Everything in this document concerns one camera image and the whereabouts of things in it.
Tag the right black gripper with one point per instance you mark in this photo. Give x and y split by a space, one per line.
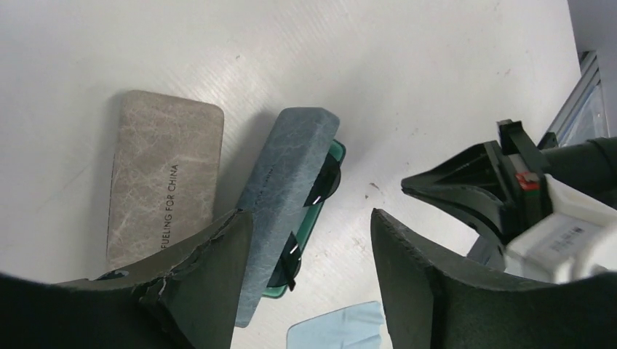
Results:
520 168

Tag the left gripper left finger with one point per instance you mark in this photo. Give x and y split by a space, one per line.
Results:
185 296

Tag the thin-frame sunglasses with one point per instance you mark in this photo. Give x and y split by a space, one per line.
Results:
289 262

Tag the blue-green glasses case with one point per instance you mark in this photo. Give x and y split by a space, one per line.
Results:
277 189

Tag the lower blue cleaning cloth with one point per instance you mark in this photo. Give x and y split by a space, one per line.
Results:
354 326

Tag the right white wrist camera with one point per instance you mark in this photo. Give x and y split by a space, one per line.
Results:
576 241

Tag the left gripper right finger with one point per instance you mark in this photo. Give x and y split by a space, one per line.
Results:
435 298

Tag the aluminium front rail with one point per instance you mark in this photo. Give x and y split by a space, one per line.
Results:
582 116

